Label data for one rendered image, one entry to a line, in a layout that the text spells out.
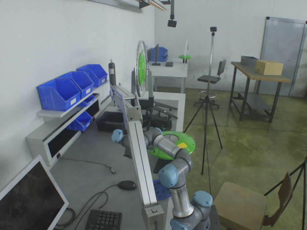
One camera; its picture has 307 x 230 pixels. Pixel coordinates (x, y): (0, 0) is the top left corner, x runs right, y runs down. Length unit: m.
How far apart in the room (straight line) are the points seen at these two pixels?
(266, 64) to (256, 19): 2.23
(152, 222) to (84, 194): 0.55
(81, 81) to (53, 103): 0.42
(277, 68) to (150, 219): 3.74
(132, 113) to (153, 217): 0.35
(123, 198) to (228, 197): 0.80
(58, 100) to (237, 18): 5.12
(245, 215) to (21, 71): 1.70
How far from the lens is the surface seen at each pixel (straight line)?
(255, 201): 1.61
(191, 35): 5.65
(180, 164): 0.75
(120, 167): 1.28
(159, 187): 1.14
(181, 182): 0.75
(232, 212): 1.49
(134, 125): 0.69
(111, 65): 1.15
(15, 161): 1.38
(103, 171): 1.27
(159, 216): 0.69
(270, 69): 4.01
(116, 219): 0.99
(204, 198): 0.93
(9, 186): 0.84
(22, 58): 1.37
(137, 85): 1.62
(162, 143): 0.85
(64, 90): 1.56
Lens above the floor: 1.74
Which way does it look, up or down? 25 degrees down
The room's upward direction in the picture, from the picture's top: straight up
